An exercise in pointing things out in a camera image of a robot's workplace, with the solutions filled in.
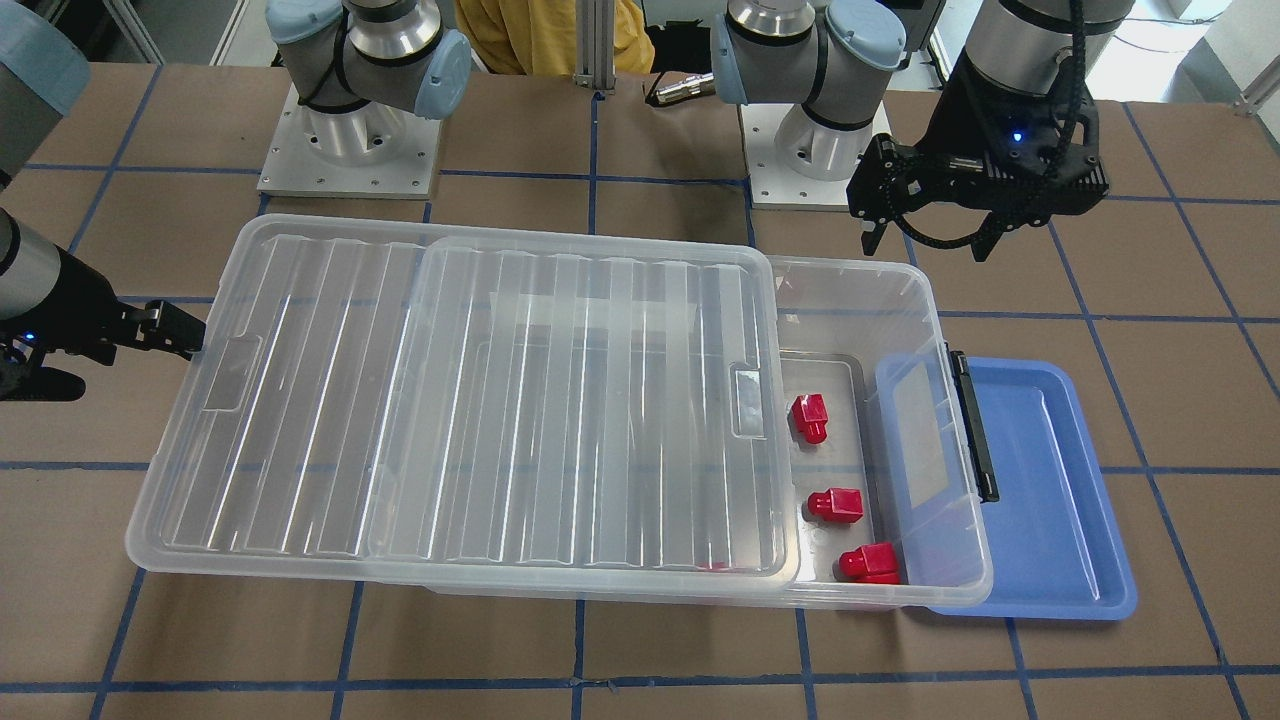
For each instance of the aluminium frame post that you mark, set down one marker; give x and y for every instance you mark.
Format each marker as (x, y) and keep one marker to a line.
(595, 32)

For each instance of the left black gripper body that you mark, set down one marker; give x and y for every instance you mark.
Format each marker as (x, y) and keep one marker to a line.
(958, 117)

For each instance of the clear plastic box lid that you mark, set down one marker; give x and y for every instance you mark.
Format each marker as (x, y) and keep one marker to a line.
(272, 463)

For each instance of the person in yellow shirt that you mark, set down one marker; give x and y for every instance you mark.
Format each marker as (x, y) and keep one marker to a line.
(538, 38)

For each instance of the red block in box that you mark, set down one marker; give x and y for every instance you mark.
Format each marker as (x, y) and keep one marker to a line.
(836, 505)

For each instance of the black box latch handle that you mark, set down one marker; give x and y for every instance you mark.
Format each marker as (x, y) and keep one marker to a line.
(986, 483)

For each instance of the blue plastic tray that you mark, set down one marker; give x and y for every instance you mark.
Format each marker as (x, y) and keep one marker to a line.
(1056, 548)

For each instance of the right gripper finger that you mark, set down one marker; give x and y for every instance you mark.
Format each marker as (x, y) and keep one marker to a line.
(166, 327)

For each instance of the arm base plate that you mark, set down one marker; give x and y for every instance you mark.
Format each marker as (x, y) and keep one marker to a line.
(374, 152)
(795, 163)

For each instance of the clear plastic storage box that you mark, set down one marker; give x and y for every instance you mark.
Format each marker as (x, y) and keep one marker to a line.
(880, 420)

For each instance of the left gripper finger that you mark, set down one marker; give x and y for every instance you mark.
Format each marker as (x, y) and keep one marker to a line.
(871, 237)
(989, 233)

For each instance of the silver cylinder connector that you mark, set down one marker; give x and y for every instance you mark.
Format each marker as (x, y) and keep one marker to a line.
(666, 95)

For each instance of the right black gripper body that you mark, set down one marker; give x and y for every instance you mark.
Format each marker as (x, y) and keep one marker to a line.
(68, 300)

